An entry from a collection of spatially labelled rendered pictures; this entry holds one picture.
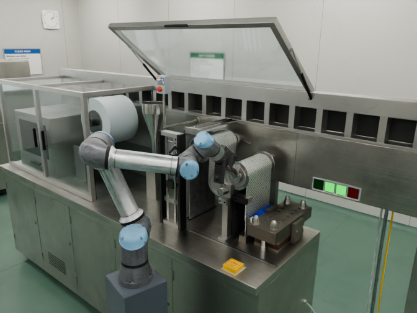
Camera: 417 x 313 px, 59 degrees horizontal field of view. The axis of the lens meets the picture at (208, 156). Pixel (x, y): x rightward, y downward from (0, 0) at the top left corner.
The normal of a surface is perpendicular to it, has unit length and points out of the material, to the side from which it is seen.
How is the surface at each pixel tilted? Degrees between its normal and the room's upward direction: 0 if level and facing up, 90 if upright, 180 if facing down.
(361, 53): 90
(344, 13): 90
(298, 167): 90
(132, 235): 7
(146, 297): 90
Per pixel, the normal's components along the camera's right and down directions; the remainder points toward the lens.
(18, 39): 0.77, 0.19
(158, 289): 0.60, 0.24
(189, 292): -0.63, 0.22
